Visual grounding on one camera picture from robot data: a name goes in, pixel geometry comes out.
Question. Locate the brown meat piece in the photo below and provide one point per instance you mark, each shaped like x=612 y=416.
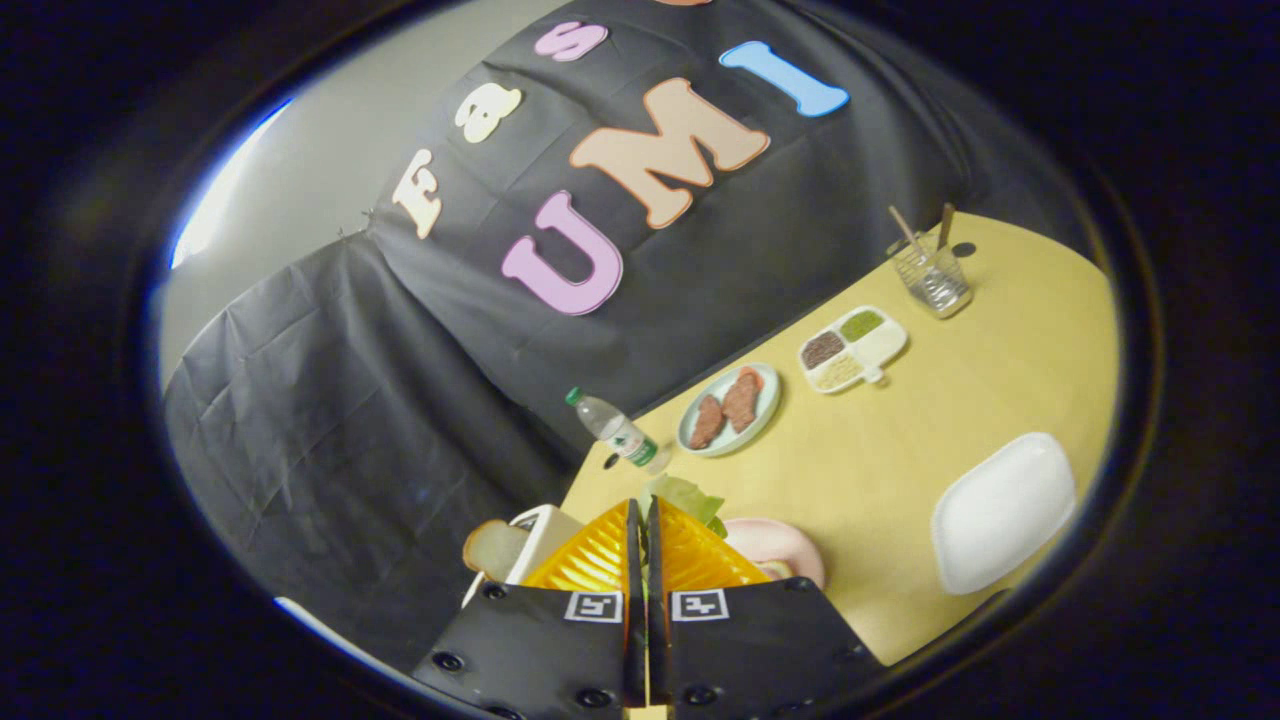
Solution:
x=743 y=400
x=706 y=422

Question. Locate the green lettuce leaf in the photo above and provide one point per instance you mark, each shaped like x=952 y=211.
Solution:
x=685 y=497

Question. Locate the white divided seasoning dish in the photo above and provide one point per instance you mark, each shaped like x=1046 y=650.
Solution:
x=880 y=345

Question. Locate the pink round plate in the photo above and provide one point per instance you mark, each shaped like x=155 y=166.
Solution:
x=770 y=540

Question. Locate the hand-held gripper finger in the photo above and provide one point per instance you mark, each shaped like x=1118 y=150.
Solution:
x=657 y=650
x=636 y=660

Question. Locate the black backdrop cloth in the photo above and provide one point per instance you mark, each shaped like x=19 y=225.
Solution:
x=350 y=400

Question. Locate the pale green round plate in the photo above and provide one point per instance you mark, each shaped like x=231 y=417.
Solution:
x=768 y=392

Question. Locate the clear glass cup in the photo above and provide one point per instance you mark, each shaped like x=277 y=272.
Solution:
x=935 y=285

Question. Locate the white rounded square plate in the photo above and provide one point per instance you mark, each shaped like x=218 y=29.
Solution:
x=1000 y=515

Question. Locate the clear plastic water bottle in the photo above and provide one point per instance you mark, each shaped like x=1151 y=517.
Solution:
x=620 y=432

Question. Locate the wooden stick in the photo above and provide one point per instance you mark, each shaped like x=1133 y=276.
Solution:
x=945 y=225
x=906 y=232

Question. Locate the white toaster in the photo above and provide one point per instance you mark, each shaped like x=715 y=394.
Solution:
x=545 y=535

